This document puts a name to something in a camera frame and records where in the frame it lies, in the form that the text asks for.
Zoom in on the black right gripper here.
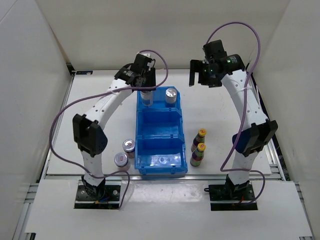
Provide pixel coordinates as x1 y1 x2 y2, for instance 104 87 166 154
189 60 223 89

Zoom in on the silver-lid shaker blue label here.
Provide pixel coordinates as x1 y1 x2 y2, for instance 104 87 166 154
140 90 153 108

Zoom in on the silver-lid shaker white-blue label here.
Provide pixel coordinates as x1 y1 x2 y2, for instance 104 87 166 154
165 87 178 108

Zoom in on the yellow-cap sauce bottle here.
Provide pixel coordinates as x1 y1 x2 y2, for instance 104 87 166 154
189 143 206 167
191 128 207 152

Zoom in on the white-lid dark spice jar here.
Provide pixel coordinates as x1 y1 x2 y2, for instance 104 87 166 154
122 139 136 159

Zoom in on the white-lid light spice jar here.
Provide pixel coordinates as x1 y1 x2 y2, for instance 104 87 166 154
114 152 131 171

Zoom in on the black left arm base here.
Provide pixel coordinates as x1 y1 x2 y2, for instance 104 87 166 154
73 181 121 210

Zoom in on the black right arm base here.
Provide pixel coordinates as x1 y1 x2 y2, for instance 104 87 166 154
204 183 258 212

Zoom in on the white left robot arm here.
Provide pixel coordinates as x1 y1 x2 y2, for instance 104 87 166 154
72 63 156 200

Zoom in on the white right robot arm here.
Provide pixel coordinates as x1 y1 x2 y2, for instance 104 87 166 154
189 54 278 200

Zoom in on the blue back storage bin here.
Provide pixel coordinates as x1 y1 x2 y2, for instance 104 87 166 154
136 86 182 112

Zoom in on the blue storage bin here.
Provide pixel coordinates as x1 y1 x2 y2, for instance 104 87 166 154
134 135 188 176
136 86 182 112
135 109 185 139

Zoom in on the blue middle storage bin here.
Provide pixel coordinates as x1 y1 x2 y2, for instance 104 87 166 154
135 109 185 139

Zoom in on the blue front storage bin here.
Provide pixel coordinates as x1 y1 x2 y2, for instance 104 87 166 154
134 135 188 176

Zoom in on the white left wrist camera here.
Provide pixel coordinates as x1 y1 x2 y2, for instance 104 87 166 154
137 52 153 62

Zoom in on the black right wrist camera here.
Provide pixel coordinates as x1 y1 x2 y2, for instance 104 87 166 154
202 39 227 61

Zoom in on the aluminium frame rail right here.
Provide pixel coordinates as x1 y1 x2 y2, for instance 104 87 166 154
250 73 287 181

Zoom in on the aluminium frame rail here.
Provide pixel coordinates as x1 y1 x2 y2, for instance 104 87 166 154
44 173 282 181
250 73 287 181

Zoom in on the aluminium frame rail front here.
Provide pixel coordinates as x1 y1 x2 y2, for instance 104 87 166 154
44 173 282 181

